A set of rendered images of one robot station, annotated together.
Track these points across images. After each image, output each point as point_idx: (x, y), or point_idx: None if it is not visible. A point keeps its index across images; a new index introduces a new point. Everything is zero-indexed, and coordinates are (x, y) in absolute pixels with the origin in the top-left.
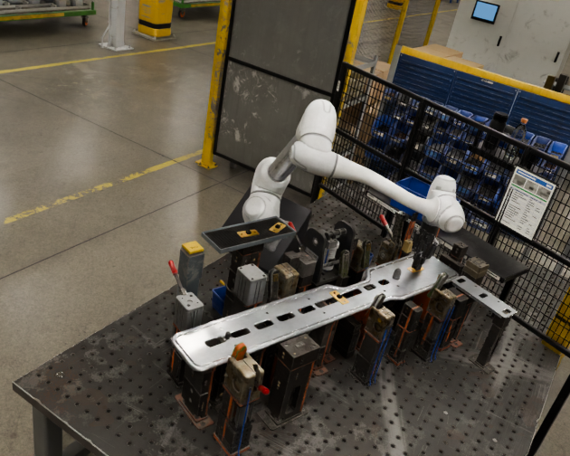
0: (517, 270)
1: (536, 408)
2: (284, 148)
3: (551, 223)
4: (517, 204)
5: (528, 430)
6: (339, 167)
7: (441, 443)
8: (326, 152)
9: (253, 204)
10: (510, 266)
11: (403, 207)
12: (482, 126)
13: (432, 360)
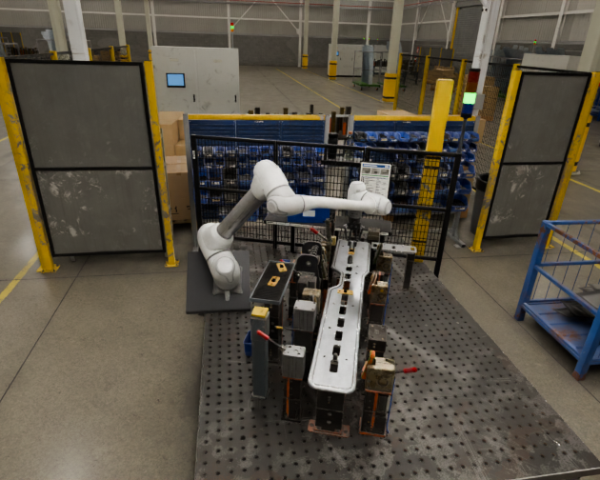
0: (390, 225)
1: (449, 294)
2: (236, 210)
3: (394, 188)
4: (370, 186)
5: (460, 307)
6: (307, 203)
7: (445, 342)
8: (294, 195)
9: (223, 264)
10: (384, 224)
11: (299, 219)
12: (328, 145)
13: (387, 302)
